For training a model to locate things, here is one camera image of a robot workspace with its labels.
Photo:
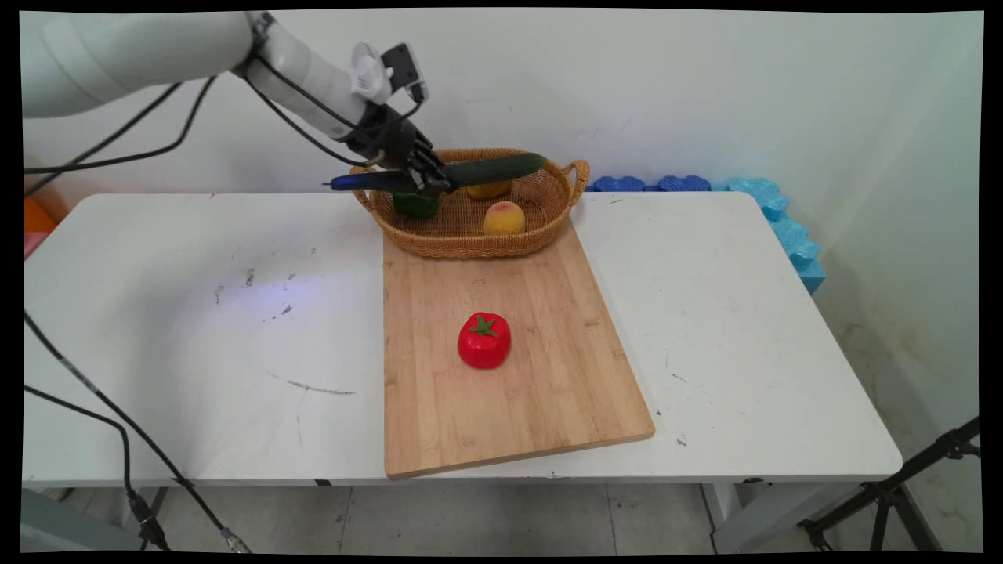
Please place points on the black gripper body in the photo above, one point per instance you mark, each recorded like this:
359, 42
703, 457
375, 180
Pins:
385, 137

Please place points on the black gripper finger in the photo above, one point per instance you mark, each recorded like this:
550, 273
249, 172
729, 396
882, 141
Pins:
427, 185
435, 163

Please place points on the dark green cucumber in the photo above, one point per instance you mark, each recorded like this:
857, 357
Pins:
501, 168

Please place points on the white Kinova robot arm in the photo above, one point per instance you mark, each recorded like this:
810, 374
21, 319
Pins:
157, 55

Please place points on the green bell pepper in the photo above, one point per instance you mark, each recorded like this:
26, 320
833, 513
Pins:
415, 206

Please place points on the yellow pink peach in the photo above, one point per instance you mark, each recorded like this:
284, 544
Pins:
505, 219

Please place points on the red toy tomato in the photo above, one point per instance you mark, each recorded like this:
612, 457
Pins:
484, 343

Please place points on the dark blue foam mat piece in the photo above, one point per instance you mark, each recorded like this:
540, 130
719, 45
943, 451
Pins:
683, 184
617, 185

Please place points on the bamboo cutting board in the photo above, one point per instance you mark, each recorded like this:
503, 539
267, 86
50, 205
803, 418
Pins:
501, 376

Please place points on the orange box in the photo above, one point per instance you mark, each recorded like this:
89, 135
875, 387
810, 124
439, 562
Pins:
38, 219

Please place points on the light blue foam mat piece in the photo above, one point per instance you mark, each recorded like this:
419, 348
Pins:
787, 235

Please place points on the white table leg with foot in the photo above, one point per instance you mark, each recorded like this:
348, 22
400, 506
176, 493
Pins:
752, 517

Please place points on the black tripod stand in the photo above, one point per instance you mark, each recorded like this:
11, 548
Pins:
885, 493

